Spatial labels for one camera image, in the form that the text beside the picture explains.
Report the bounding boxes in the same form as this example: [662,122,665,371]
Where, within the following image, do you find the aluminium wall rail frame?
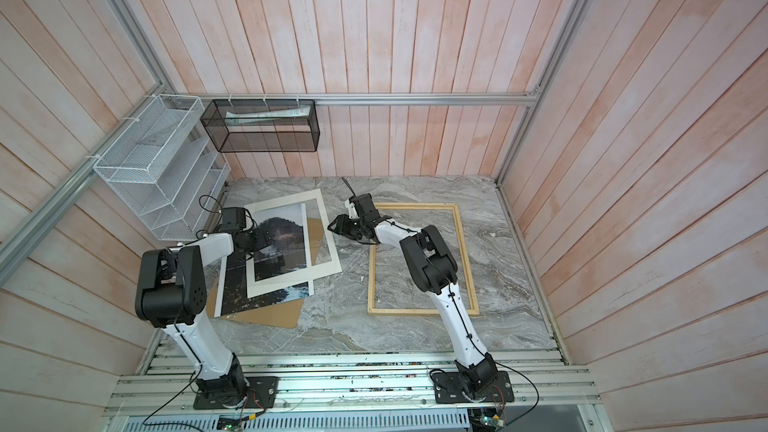
[0,0,613,367]

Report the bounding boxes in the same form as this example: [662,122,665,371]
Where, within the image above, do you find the waterfall landscape photo print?
[248,203,310,281]

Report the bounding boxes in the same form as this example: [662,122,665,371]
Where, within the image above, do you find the light wooden picture frame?
[367,202,480,317]

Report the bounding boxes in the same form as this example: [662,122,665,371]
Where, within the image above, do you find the aluminium slotted base rails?
[104,349,601,419]

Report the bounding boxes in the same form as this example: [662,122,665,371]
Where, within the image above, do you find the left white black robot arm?
[135,228,274,407]

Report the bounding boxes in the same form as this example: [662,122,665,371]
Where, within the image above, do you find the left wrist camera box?
[217,207,247,233]

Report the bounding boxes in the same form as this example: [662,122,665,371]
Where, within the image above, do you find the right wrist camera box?
[348,193,379,221]

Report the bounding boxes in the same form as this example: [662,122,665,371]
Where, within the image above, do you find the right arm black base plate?
[428,369,515,404]

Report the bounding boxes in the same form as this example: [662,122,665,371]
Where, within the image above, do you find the paper sheet inside black basket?
[224,106,312,132]

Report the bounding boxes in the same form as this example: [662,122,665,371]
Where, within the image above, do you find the white wire mesh shelf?
[94,95,230,242]

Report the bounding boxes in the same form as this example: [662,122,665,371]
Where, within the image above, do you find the white photo mat board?
[245,189,342,298]

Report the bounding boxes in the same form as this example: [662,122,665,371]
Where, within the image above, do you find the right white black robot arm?
[328,214,498,399]

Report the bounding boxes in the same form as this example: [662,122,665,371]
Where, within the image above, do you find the black wire mesh basket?
[201,98,321,153]

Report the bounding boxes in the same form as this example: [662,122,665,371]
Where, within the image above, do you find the dark photo with white border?
[216,252,314,318]

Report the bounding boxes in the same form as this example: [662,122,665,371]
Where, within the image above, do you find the brown cardboard backing board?
[206,217,327,330]

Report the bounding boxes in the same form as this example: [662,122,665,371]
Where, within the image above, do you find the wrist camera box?
[217,207,247,233]
[348,193,379,221]

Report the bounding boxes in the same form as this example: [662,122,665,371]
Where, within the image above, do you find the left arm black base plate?
[193,375,279,410]

